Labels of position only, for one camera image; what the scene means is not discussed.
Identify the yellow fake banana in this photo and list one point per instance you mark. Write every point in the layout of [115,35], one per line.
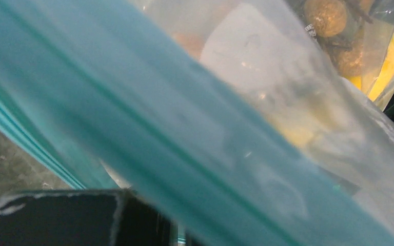
[384,68]

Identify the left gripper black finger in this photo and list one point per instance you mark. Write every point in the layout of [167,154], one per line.
[81,217]

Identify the clear zip top bag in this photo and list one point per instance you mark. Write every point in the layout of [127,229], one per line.
[225,116]

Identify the brown fake longan bunch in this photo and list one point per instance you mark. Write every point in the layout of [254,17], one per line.
[339,26]

